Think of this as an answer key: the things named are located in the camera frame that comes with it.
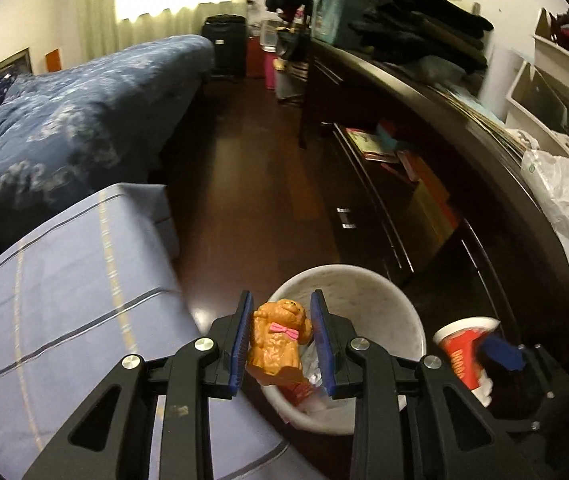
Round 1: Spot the dark wooden long dresser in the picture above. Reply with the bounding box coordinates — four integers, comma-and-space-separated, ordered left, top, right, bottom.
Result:
301, 41, 569, 342

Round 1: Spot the dark wooden headboard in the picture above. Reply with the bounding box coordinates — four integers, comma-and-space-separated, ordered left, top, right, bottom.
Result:
0, 48, 33, 82

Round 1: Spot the white plastic trash bin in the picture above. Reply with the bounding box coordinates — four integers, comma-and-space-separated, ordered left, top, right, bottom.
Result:
262, 264, 426, 436

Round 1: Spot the pile of dark clothes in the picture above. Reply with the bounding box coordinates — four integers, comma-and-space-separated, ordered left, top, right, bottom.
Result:
265, 0, 493, 74

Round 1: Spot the blue floral bed duvet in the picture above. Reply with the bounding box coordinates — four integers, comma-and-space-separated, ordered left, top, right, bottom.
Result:
0, 35, 215, 210

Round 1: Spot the white shelf unit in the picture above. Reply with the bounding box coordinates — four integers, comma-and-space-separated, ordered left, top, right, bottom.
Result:
505, 9, 569, 158

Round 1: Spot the black suitcase by window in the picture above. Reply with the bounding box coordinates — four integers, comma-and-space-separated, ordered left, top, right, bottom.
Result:
201, 14, 248, 79

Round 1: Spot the pink storage box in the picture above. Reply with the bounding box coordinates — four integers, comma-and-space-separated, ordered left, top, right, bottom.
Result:
264, 52, 278, 90

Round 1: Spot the light blue checked tablecloth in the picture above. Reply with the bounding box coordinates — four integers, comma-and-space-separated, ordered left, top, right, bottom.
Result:
0, 183, 200, 479

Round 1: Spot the orange toy dog figure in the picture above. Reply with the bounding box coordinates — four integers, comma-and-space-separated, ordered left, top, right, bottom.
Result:
246, 299, 313, 387

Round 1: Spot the pale green window curtain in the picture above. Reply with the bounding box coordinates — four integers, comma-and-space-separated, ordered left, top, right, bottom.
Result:
70, 0, 251, 57

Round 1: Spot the red white paper cup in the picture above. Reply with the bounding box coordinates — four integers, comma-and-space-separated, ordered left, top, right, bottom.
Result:
433, 316, 500, 408

